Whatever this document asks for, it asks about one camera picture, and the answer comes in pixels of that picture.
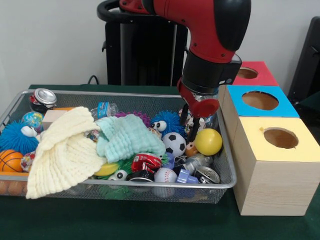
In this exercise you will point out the blue spiky ball with eyes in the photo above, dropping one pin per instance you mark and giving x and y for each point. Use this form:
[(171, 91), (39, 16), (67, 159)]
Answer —
[(12, 138), (170, 118)]

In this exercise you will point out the silver drink can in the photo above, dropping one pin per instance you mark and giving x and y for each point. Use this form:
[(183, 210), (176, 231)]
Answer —
[(43, 98)]

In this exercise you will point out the green spiky ball with eye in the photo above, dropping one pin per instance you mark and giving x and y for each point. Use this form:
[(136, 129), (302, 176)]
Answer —
[(117, 175)]

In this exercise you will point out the cream yellow cloth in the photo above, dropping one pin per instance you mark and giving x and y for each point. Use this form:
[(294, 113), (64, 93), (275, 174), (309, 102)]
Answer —
[(65, 155)]

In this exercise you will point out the yellow ball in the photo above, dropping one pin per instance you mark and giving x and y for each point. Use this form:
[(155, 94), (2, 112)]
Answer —
[(208, 141)]

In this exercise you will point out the dark green tablecloth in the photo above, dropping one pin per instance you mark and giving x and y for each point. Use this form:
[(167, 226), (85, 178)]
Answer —
[(125, 220)]

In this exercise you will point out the small orange basketball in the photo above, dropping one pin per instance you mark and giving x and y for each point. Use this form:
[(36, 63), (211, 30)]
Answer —
[(10, 161)]

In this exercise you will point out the small brown plush toy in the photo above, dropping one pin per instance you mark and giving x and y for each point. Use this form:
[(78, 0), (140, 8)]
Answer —
[(191, 149)]

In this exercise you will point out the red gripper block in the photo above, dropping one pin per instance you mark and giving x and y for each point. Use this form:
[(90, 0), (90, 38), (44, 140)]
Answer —
[(203, 108)]

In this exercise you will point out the wooden three-hole box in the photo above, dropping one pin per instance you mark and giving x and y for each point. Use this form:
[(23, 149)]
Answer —
[(275, 185)]

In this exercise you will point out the shallow clear mesh bin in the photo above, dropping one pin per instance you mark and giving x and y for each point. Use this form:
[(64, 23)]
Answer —
[(225, 160)]

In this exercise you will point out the black upright panel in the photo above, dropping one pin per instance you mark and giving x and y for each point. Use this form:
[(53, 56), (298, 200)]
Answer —
[(307, 62)]

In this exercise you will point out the small baseball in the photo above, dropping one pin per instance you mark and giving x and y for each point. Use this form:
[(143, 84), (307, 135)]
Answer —
[(165, 175)]

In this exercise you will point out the mint green cloth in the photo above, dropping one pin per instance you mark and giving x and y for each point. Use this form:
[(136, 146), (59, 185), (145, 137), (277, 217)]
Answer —
[(125, 140)]

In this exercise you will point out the yellow green plastic banana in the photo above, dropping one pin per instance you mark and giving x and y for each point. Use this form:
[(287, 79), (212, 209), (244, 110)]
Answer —
[(107, 169)]

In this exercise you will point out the purple spiky ball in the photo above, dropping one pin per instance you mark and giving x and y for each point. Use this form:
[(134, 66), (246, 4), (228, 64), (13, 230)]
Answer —
[(138, 115)]

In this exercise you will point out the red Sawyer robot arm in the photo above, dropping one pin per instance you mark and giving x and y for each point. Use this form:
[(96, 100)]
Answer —
[(207, 30)]

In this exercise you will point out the small soccer ball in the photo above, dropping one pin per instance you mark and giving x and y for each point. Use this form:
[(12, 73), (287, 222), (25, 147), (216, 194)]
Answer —
[(175, 143)]

